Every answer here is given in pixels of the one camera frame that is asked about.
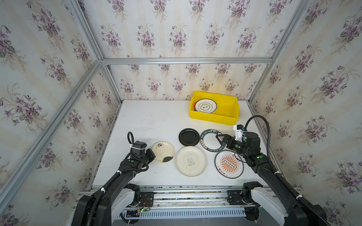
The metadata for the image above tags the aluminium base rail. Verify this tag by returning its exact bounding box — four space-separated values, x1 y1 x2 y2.
66 185 286 226

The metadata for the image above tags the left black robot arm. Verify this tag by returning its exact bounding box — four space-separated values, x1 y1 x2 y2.
71 132 156 226

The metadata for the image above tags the white plate orange sunburst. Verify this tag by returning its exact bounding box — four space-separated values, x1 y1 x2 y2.
214 150 244 179

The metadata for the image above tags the white plate green text rim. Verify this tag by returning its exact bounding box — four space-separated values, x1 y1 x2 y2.
200 129 225 153

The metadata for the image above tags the aluminium frame post right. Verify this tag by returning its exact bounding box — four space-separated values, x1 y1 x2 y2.
248 0 311 103

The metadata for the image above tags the yellow plastic bin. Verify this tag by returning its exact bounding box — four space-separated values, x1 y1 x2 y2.
189 91 239 125

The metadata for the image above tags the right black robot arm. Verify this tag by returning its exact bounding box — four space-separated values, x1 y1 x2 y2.
216 115 329 226

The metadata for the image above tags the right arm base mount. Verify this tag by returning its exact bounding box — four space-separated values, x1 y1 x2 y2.
227 181 263 222

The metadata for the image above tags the aluminium frame post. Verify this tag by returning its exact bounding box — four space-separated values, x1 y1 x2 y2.
248 0 311 103
1 1 120 215

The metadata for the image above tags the cream plate bear drawing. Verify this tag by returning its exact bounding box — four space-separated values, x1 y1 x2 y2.
175 146 207 177

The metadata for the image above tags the cream plate black ink pattern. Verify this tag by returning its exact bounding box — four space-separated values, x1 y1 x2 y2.
152 141 175 163

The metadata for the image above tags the black round plate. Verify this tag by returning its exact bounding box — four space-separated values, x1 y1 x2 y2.
178 128 200 147

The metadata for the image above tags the aluminium frame back crossbar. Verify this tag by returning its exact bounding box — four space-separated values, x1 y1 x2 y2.
100 57 272 65

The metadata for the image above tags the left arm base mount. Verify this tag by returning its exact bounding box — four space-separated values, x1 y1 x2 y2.
120 190 155 225

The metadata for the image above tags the aluminium frame post left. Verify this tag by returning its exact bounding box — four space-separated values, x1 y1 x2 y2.
1 1 120 215

